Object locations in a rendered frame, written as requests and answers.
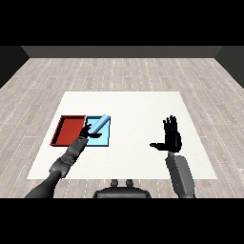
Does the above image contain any light blue shallow open box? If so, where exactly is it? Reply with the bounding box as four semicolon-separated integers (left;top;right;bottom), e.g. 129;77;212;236
83;114;112;148

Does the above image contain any red shallow open box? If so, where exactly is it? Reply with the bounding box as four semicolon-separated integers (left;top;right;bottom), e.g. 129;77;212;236
50;114;87;148

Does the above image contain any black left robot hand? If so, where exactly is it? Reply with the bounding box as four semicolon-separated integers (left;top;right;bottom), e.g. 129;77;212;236
78;123;103;139

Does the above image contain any dark grey robot body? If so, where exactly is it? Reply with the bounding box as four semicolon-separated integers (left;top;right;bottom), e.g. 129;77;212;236
92;179;153;199

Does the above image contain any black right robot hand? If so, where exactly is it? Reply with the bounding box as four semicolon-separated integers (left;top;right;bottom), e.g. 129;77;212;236
149;114;183;153

